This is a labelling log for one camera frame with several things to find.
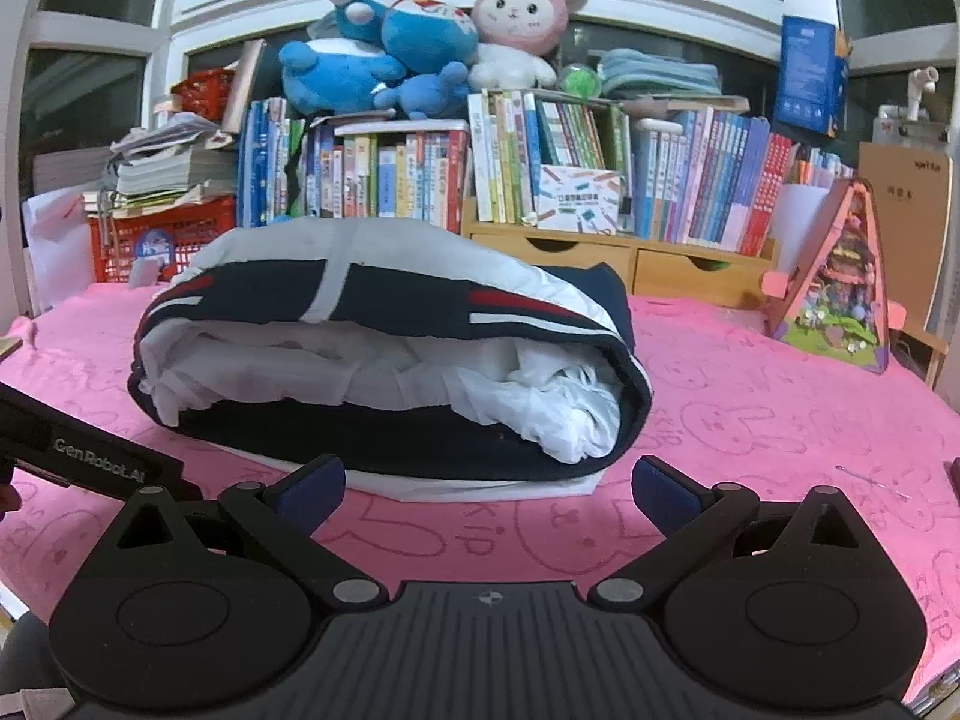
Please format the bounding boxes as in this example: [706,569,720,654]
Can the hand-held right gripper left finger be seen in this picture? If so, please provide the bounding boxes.
[101,454,387,612]

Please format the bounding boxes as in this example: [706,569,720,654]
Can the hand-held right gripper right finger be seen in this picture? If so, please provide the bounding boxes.
[589,455,875,612]

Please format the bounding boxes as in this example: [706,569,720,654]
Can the navy and white jacket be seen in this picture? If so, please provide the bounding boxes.
[126,217,655,503]

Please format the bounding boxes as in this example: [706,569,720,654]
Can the pink rabbit print blanket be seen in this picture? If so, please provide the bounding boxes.
[0,281,960,713]

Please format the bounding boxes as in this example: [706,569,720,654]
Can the thin metal needle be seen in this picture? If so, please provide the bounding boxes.
[836,465,912,501]

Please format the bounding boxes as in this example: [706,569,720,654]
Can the round blue hand fan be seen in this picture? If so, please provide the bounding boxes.
[129,229,182,290]

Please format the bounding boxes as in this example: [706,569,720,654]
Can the wooden drawer organizer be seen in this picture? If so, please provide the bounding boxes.
[460,195,777,310]

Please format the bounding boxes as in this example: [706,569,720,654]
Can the red plastic crate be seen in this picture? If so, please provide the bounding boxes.
[88,195,245,284]

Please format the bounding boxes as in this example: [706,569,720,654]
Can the pink toy house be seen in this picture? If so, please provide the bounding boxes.
[759,178,908,376]

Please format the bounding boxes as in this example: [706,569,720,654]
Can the wooden stand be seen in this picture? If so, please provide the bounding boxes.
[889,300,950,391]

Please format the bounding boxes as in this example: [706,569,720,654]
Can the stack of papers and booklets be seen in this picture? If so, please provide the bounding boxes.
[82,94,241,222]

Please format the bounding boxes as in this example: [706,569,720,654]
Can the white patterned printer box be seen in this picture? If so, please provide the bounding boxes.
[535,163,625,235]

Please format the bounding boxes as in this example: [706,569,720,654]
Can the row of colourful books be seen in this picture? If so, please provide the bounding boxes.
[304,88,856,260]

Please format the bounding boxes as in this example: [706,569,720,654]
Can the row of tall blue books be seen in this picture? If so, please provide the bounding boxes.
[238,96,310,230]

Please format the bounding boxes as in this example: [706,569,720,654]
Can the small red basket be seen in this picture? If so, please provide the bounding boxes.
[171,67,239,121]

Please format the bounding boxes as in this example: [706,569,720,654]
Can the brown cardboard box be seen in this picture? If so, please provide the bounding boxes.
[857,141,960,361]

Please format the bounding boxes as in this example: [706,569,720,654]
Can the small blue plush toy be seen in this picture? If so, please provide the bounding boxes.
[373,62,472,121]

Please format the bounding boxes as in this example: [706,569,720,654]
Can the green ball toy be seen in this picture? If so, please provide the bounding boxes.
[562,64,601,100]

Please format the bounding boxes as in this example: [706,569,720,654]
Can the folded teal towel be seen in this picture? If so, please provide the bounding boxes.
[600,47,722,100]

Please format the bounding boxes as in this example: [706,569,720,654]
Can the large blue white plush toy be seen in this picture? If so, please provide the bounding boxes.
[279,0,421,117]

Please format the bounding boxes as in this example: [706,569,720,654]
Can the blue cardboard box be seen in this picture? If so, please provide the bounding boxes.
[772,13,854,140]

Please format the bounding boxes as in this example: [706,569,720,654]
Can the white pipe fitting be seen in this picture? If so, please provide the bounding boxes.
[877,66,940,121]

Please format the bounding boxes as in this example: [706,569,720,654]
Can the blue cat plush toy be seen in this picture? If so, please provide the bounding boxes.
[381,0,481,82]

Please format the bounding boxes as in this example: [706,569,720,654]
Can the pink rabbit plush toy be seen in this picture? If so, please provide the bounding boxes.
[469,0,592,91]

